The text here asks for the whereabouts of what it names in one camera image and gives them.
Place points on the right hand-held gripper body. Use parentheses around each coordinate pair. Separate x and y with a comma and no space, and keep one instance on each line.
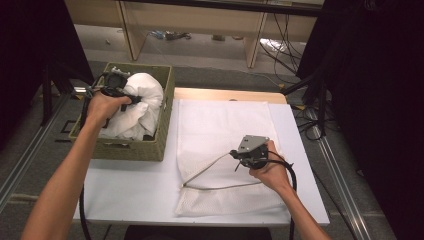
(253,156)

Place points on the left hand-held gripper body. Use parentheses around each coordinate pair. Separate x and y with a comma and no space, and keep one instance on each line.
(115,81)

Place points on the white garment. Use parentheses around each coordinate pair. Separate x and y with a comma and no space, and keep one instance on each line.
(143,100)

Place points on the white cloth sheet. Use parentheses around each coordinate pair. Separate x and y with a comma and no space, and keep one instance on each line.
(216,126)

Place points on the green woven basket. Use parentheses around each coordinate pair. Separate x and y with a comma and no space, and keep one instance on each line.
(133,151)

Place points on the person's left hand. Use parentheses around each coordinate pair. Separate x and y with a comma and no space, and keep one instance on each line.
(100,108)

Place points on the person's right hand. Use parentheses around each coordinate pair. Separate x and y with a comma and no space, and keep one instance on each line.
(276,173)

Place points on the blue green floor object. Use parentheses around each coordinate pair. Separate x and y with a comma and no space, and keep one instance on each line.
(166,34)

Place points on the black stand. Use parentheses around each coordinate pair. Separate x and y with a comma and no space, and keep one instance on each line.
(46,96)
(321,103)

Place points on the black curtain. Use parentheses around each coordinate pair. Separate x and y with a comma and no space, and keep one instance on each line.
(26,50)
(383,100)

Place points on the beige wooden desk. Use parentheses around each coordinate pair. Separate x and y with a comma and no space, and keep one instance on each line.
(186,20)

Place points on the metal floor rail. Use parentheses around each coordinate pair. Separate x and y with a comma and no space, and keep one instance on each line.
(350,186)
(30,153)

